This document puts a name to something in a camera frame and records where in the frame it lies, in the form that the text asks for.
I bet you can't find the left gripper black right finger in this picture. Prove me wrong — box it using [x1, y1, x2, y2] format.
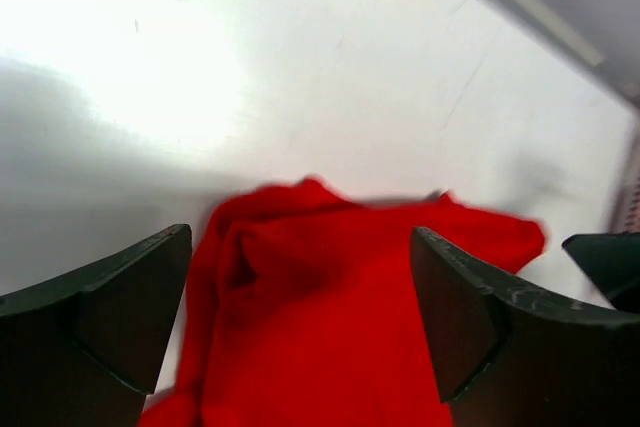
[411, 227, 639, 426]

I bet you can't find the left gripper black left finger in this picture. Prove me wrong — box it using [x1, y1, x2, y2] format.
[1, 224, 192, 426]

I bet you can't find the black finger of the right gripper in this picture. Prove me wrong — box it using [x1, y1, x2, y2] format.
[562, 233, 639, 312]

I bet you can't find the red t shirt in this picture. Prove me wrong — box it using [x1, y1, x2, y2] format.
[140, 178, 545, 426]

